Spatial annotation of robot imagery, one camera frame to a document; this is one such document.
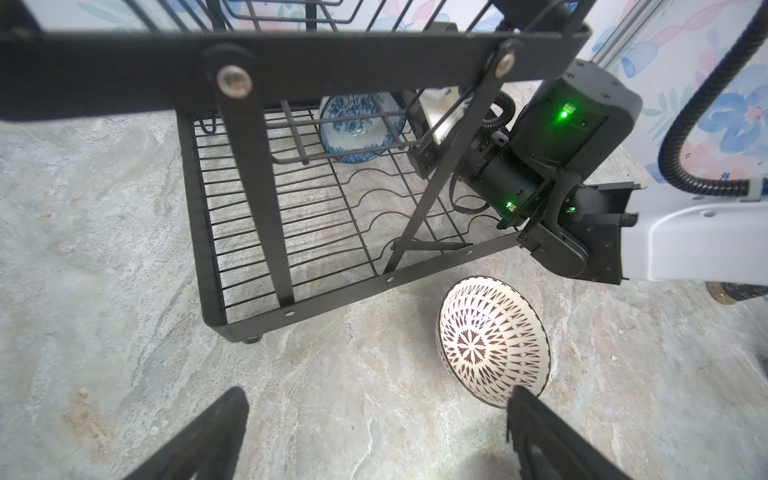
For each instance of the dark cap spice bottle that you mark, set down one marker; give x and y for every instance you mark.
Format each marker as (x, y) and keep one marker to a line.
(733, 293)

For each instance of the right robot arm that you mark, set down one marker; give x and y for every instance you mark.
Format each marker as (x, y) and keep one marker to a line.
(679, 235)

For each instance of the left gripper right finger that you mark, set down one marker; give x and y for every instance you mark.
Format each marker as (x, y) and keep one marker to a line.
(547, 447)

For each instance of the black wire dish rack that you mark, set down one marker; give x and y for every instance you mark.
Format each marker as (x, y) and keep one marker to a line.
(217, 76)

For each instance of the white brown patterned bowl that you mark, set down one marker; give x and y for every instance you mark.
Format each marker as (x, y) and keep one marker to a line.
(491, 340)

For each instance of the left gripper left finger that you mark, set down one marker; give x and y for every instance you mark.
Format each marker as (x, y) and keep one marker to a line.
(207, 448)

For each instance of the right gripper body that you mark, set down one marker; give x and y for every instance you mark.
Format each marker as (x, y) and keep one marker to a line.
(529, 163)

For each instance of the blue floral bowl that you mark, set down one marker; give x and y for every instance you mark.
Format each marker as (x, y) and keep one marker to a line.
(351, 130)

